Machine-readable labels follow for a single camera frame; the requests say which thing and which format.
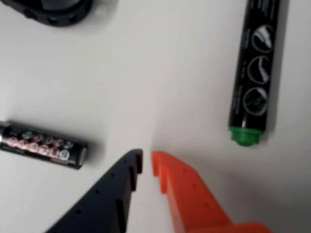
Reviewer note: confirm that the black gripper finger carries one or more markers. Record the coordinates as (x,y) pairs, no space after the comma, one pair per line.
(109,194)

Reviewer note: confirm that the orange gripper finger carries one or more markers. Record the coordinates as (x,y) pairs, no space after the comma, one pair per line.
(189,199)

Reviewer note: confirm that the black AA battery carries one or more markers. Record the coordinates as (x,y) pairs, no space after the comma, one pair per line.
(41,144)

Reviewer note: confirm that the green black marker pen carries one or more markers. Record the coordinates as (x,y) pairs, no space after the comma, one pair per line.
(257,72)

